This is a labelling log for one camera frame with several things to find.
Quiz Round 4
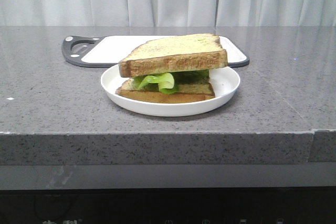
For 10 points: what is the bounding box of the green lettuce leaf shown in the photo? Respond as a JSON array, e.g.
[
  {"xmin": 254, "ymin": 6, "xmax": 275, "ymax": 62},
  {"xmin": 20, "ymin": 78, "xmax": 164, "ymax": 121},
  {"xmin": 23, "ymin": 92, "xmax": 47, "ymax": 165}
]
[{"xmin": 131, "ymin": 70, "xmax": 209, "ymax": 94}]

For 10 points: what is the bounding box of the toasted bread slice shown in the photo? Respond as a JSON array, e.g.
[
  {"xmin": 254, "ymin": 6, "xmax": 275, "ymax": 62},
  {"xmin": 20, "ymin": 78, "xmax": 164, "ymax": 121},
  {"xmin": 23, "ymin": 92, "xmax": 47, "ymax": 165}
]
[
  {"xmin": 115, "ymin": 78, "xmax": 215, "ymax": 103},
  {"xmin": 119, "ymin": 34, "xmax": 228, "ymax": 77}
]

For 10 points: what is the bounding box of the white round plate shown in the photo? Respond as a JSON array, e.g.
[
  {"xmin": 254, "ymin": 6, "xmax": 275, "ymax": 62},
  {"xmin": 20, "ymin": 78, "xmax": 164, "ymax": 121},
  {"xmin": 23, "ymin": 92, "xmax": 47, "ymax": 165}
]
[{"xmin": 100, "ymin": 65, "xmax": 240, "ymax": 117}]

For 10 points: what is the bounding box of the white cutting board grey rim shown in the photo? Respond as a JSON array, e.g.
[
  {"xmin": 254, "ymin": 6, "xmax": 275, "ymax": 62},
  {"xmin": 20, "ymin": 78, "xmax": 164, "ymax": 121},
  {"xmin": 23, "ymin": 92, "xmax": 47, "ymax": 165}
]
[{"xmin": 61, "ymin": 35, "xmax": 250, "ymax": 68}]

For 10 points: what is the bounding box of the black appliance front panel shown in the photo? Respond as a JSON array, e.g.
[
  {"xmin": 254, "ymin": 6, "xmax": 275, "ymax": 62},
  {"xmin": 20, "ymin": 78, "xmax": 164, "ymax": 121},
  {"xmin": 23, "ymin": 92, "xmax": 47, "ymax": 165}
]
[{"xmin": 1, "ymin": 187, "xmax": 335, "ymax": 223}]

